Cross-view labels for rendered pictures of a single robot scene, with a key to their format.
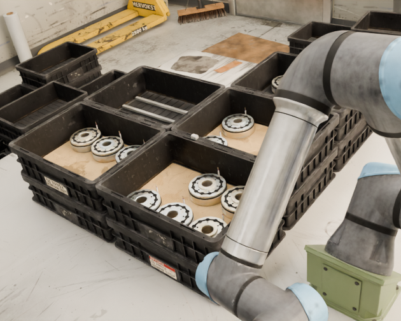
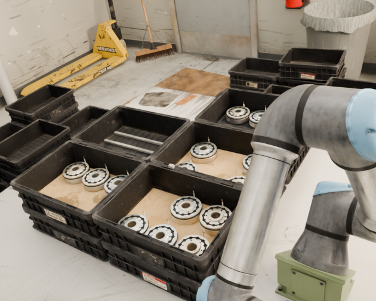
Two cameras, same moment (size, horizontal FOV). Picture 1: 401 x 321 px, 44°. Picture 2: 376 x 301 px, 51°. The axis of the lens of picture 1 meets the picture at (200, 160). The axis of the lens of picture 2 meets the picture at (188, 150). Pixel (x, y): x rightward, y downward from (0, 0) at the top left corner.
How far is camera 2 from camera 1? 0.11 m
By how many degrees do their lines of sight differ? 5
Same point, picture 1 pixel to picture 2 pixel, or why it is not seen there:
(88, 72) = (67, 109)
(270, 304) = not seen: outside the picture
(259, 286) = not seen: outside the picture
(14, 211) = (17, 239)
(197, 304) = not seen: outside the picture
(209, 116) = (179, 146)
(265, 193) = (253, 225)
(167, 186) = (151, 209)
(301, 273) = (270, 275)
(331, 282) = (299, 283)
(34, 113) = (24, 147)
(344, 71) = (314, 120)
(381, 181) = (334, 197)
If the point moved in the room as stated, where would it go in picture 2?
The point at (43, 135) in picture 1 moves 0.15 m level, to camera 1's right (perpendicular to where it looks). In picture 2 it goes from (39, 172) to (79, 163)
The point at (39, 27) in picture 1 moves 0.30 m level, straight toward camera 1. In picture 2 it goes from (21, 71) to (24, 80)
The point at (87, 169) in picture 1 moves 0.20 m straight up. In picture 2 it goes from (80, 198) to (63, 153)
